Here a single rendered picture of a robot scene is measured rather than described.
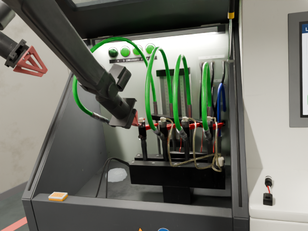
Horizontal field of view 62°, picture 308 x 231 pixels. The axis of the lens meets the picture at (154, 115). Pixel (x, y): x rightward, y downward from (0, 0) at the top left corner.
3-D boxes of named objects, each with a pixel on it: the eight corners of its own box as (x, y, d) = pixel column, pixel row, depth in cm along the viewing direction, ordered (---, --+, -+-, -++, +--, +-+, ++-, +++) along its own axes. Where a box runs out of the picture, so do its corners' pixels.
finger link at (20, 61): (48, 66, 80) (20, 46, 76) (55, 61, 74) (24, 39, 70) (36, 84, 78) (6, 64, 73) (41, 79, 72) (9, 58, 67)
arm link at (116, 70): (79, 81, 67) (107, 91, 65) (100, 47, 71) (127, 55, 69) (95, 101, 78) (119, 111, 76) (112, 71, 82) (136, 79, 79)
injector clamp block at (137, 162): (133, 200, 97) (128, 164, 93) (141, 186, 107) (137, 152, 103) (225, 207, 88) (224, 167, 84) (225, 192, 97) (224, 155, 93)
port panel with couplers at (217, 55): (198, 122, 113) (194, 49, 105) (198, 119, 116) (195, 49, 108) (228, 121, 109) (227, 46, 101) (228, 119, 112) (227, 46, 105)
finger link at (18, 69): (46, 68, 82) (19, 49, 78) (52, 63, 76) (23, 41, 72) (35, 85, 79) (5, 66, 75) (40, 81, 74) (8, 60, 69)
